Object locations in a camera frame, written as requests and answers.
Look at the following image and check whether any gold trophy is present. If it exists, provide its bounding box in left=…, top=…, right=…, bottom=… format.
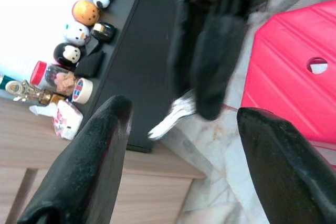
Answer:
left=5, top=79, right=65, bottom=107

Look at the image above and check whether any white pink tissue pack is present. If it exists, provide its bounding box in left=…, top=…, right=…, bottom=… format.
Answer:
left=29, top=99, right=85, bottom=141

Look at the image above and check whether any red plastic stool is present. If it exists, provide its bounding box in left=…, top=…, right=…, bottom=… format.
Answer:
left=240, top=0, right=336, bottom=168

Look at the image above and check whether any clear jar with red lid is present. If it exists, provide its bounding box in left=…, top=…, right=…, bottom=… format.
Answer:
left=29, top=60, right=80, bottom=97

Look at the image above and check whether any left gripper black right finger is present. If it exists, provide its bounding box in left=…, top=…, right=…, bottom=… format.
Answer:
left=236, top=106, right=336, bottom=224

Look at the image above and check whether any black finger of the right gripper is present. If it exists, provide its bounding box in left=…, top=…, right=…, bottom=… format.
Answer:
left=192, top=0, right=248, bottom=121
left=167, top=0, right=204, bottom=97

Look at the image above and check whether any white duck plush toy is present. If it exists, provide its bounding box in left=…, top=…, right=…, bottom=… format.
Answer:
left=62, top=21, right=91, bottom=47

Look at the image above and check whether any orange round plush toy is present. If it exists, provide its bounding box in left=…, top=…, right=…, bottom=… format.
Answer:
left=71, top=0, right=101, bottom=27

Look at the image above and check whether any silver bunch of keys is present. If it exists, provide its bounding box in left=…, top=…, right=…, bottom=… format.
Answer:
left=148, top=89, right=198, bottom=141

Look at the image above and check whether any black folded cloth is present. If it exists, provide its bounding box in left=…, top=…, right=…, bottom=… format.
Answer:
left=73, top=50, right=106, bottom=78

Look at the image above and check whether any black white-faced plush toy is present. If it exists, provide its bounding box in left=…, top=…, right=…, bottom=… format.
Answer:
left=53, top=42, right=86, bottom=69

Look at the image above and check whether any cream tape roll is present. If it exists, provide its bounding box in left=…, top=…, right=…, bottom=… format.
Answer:
left=69, top=77, right=94, bottom=104

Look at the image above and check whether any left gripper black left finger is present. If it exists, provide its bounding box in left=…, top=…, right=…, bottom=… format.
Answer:
left=17, top=94, right=133, bottom=224

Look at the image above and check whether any green white object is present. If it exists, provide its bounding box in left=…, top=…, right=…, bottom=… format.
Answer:
left=0, top=74, right=14, bottom=91

